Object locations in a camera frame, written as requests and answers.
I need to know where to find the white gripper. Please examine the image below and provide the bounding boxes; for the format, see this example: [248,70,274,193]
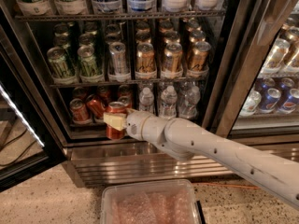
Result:
[104,108,152,141]

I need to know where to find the red coke can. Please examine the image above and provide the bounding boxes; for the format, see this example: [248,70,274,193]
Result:
[72,87,89,101]
[118,85,133,97]
[96,86,111,105]
[69,98,92,124]
[106,102,126,140]
[86,94,106,119]

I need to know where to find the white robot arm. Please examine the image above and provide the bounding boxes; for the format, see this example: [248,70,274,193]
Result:
[104,109,299,209]

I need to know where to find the silver can front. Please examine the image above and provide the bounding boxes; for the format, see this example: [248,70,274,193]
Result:
[109,42,129,75]

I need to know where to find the gold can front left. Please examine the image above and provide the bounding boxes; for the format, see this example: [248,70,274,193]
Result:
[136,43,155,73]

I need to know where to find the gold can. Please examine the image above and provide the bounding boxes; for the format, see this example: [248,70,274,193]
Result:
[188,41,211,72]
[136,43,155,73]
[162,42,182,73]

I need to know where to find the steel fridge bottom grille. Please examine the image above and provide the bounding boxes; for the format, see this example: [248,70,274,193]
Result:
[64,137,299,189]

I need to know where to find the green can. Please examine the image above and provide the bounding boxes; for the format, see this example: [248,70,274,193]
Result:
[78,46,102,77]
[47,47,75,78]

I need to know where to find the green can front left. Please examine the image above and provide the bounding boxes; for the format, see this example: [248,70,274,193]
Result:
[47,47,75,78]

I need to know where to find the gold can front middle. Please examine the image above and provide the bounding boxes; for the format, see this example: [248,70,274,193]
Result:
[162,42,182,73]

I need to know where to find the open fridge glass door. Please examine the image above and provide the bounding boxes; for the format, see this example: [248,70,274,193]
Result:
[0,11,65,191]

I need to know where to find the gold can front right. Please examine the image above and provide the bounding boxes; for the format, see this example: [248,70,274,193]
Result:
[188,41,211,72]

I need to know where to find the white can behind glass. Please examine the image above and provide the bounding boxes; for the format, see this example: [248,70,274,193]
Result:
[240,91,262,117]

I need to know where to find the closed fridge right door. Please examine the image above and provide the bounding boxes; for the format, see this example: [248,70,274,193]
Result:
[203,0,299,145]

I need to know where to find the blue pepsi can front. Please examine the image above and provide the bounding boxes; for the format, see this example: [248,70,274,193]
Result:
[259,88,281,113]

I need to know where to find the blue pepsi can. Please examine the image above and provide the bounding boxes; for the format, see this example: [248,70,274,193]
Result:
[278,88,299,114]
[259,88,281,113]

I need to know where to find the blue pepsi can right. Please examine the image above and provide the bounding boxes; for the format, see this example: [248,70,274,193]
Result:
[278,88,299,114]

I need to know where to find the water bottle front left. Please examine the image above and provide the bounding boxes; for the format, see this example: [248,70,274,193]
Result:
[139,87,154,113]

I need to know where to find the water bottle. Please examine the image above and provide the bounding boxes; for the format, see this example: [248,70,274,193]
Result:
[178,86,201,119]
[159,86,178,119]
[139,87,154,113]

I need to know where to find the water bottle front middle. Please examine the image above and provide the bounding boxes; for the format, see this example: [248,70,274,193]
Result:
[159,86,178,119]

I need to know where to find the water bottle front right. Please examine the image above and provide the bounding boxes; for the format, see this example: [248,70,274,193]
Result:
[178,86,201,119]

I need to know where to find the clear plastic bin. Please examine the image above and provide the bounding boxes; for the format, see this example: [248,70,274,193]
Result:
[100,179,206,224]

